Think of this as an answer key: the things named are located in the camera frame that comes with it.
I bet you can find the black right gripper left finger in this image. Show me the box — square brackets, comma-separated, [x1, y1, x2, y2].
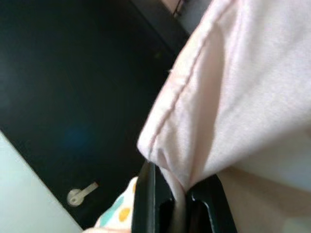
[130, 161, 176, 233]

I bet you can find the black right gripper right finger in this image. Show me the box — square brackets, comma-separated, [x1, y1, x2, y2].
[187, 175, 238, 233]

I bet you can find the pale pink pillow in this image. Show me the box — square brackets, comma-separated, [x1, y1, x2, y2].
[136, 0, 311, 233]

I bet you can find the white cloth with coloured dots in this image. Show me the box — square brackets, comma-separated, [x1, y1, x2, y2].
[94, 177, 138, 233]

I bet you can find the dark wooden door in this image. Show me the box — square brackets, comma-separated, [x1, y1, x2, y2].
[0, 0, 190, 231]

